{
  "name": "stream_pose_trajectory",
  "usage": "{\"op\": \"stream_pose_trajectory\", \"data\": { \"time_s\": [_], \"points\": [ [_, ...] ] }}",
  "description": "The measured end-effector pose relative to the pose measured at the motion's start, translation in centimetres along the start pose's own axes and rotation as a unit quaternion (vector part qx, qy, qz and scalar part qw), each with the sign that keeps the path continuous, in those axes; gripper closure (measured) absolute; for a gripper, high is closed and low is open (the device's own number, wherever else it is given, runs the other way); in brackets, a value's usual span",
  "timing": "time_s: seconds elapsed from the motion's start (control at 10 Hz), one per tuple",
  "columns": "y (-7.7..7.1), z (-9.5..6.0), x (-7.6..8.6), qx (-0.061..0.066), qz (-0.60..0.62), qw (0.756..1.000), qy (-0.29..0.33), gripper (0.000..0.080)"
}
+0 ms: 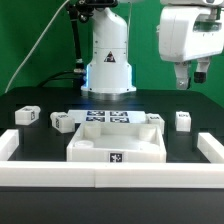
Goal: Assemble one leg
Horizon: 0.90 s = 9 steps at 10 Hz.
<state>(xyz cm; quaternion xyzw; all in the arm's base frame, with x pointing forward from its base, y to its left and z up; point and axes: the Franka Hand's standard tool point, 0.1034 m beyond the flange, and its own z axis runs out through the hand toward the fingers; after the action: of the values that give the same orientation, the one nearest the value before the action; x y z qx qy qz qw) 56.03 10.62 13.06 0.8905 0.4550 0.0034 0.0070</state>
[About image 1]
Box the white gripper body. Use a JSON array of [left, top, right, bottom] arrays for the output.
[[159, 5, 224, 62]]

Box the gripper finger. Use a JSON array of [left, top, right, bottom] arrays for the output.
[[194, 57, 211, 83], [174, 62, 190, 90]]

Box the white square tabletop part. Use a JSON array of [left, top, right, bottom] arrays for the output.
[[67, 122, 166, 163]]

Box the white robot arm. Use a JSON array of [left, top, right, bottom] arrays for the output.
[[76, 0, 224, 100]]

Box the white tag plate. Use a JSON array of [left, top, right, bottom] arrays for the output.
[[68, 110, 147, 123]]

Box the white U-shaped fence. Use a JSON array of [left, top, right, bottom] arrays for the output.
[[0, 129, 224, 189]]

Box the black cable bundle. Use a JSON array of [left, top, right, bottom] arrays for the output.
[[39, 69, 88, 88]]

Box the white cable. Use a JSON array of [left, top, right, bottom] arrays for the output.
[[4, 0, 72, 95]]

